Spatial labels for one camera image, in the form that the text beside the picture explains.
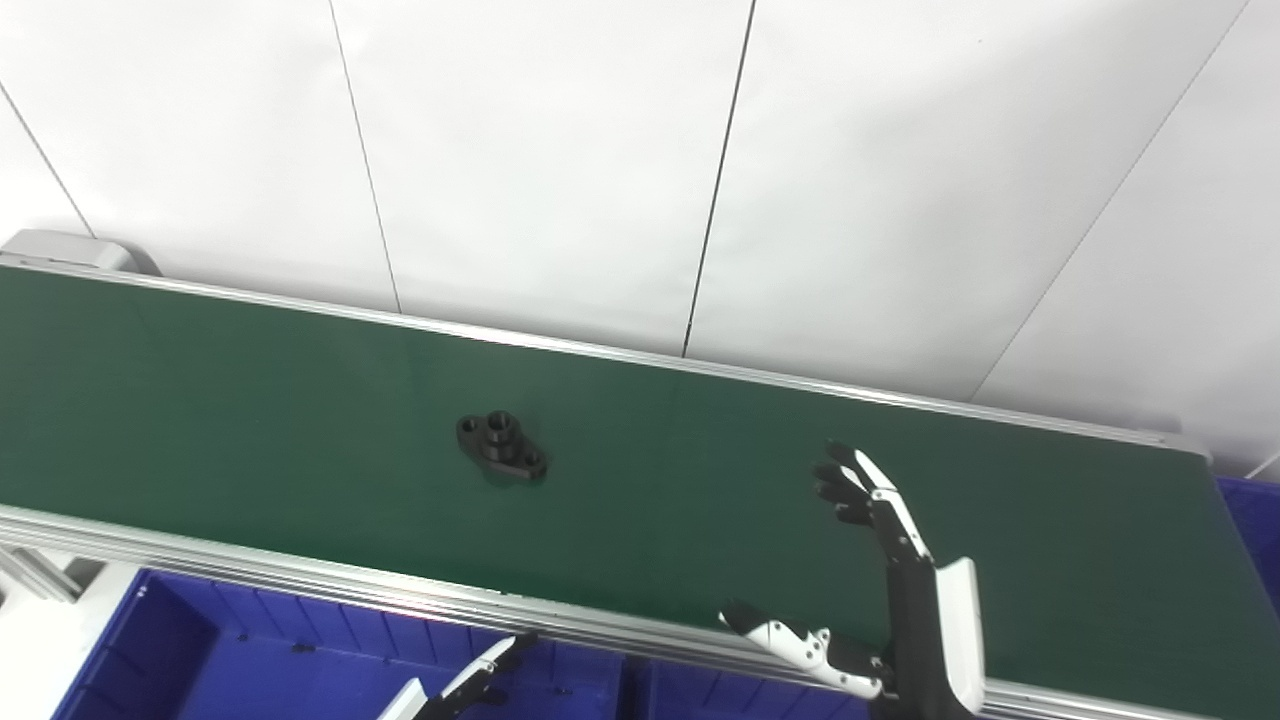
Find blue plastic bin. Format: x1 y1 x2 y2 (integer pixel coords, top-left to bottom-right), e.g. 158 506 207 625
1214 476 1280 623
50 567 633 720
620 658 873 720

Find black flanged machine part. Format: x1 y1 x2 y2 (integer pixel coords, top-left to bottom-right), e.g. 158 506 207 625
456 409 550 487

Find green conveyor belt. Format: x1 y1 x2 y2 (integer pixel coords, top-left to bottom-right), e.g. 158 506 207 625
0 229 1280 720

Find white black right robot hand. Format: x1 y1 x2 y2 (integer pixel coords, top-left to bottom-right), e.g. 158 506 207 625
717 439 987 720

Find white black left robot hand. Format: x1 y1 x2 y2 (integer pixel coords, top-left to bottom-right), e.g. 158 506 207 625
374 631 541 720

